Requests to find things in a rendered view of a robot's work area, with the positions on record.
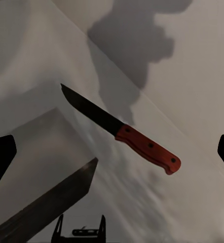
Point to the parer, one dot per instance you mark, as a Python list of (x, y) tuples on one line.
[(147, 146)]

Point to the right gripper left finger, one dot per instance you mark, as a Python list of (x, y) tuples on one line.
[(8, 151)]

